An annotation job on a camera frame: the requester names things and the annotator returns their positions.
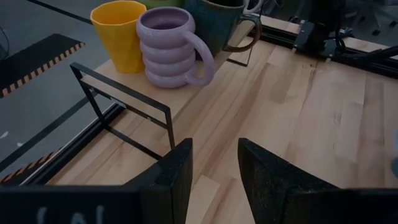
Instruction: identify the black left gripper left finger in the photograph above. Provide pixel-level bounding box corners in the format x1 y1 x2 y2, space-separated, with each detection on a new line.
124 139 194 224

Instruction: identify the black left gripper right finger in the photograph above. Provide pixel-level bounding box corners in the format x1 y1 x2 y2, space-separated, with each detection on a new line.
238 138 338 224

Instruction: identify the lilac ringed ceramic mug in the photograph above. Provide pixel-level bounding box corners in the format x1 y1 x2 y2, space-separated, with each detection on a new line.
136 6 215 89

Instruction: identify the yellow faceted mug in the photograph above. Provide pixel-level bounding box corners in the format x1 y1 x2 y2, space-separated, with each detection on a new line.
90 0 147 75

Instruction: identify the teal brown speckled mug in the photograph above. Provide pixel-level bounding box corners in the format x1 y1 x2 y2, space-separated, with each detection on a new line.
182 0 262 58

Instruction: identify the black hazard striped floor mat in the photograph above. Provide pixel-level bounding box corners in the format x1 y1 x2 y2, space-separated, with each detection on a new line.
0 33 85 99
0 149 60 185

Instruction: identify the wooden shelf with black frame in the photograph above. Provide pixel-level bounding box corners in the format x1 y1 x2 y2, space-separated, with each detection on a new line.
70 14 262 161

